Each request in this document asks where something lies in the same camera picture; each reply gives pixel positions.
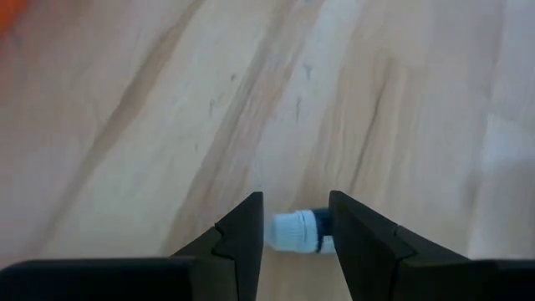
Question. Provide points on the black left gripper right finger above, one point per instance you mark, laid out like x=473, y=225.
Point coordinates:
x=368, y=259

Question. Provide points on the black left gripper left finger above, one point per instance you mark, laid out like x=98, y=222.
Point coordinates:
x=234, y=259

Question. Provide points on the small dark dropper bottle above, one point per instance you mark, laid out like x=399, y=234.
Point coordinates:
x=292, y=232

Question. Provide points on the orange plastic basket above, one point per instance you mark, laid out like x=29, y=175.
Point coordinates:
x=8, y=12

